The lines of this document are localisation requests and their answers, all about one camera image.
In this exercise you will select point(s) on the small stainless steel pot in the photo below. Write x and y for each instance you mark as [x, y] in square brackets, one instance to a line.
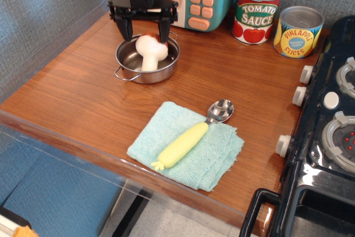
[130, 62]

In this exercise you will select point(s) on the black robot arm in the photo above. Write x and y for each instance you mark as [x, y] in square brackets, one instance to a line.
[123, 12]

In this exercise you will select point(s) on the tomato sauce toy can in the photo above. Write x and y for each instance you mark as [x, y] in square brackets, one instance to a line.
[254, 19]

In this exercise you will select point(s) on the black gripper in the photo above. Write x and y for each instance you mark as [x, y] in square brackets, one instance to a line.
[124, 11]

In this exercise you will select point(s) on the pineapple slices toy can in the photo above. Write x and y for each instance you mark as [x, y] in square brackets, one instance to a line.
[297, 32]

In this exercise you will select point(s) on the white plush mushroom brown cap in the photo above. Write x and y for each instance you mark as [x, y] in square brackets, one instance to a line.
[152, 51]

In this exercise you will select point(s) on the orange plush object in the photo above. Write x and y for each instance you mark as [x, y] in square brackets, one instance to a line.
[13, 225]

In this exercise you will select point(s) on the light blue folded towel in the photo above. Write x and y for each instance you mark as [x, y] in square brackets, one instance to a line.
[205, 164]

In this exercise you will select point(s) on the black toy stove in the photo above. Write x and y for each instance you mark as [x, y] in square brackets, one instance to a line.
[317, 181]

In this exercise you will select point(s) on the spoon with yellow handle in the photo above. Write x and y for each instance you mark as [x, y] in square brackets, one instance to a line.
[218, 112]

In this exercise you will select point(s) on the clear acrylic barrier panel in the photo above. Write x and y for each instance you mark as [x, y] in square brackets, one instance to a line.
[62, 195]

